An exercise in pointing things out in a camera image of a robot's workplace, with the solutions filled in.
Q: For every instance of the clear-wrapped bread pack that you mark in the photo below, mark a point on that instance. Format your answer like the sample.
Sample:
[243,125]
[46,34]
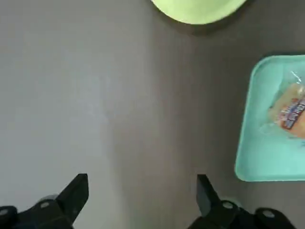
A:
[290,112]

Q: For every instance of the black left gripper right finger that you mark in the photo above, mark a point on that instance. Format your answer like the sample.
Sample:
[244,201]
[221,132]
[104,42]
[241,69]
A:
[205,198]

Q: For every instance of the yellow round plate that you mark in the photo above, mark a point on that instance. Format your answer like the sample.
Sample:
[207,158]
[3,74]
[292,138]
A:
[200,12]

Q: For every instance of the green rectangular tray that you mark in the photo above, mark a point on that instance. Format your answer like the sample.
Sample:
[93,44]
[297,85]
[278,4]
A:
[257,155]

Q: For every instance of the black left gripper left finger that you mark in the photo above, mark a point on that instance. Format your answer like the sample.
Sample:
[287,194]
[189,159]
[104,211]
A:
[76,195]

